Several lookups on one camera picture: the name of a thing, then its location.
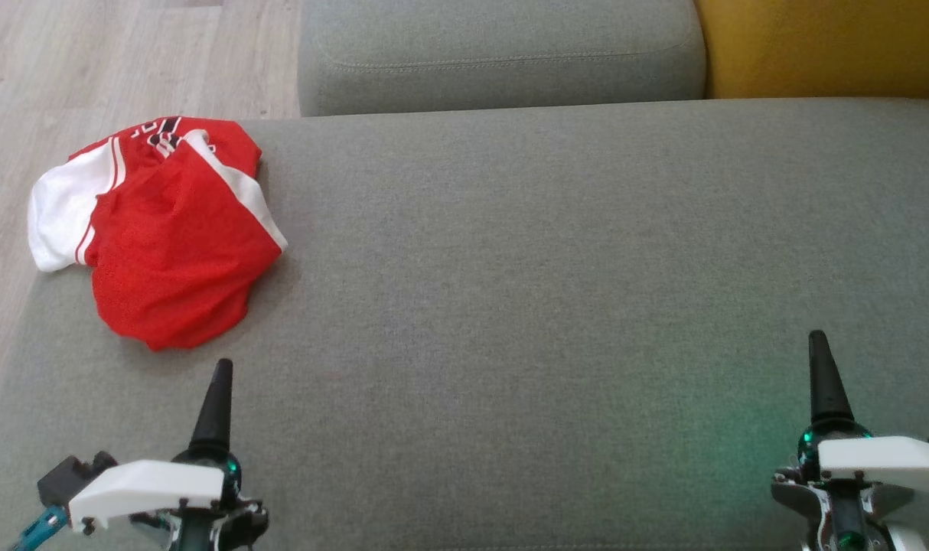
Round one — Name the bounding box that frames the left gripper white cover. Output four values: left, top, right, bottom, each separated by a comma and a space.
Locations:
68, 358, 269, 551

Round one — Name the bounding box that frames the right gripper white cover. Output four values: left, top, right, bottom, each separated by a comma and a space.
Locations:
771, 331, 929, 551

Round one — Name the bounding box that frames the red shorts white stripe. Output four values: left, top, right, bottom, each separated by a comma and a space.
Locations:
86, 132, 288, 352

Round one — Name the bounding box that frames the red white lettered jersey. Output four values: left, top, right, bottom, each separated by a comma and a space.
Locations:
28, 116, 263, 273

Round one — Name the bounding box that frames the grey sofa seat cushion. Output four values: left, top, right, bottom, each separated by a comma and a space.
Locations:
0, 98, 929, 551

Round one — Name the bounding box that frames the yellow cushion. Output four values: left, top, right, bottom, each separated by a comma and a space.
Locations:
694, 0, 929, 100

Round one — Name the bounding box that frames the grey sofa back cushion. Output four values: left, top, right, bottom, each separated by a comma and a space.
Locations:
298, 0, 708, 117

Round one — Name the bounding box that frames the teal left camera connector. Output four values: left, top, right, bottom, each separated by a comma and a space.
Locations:
8, 504, 69, 551

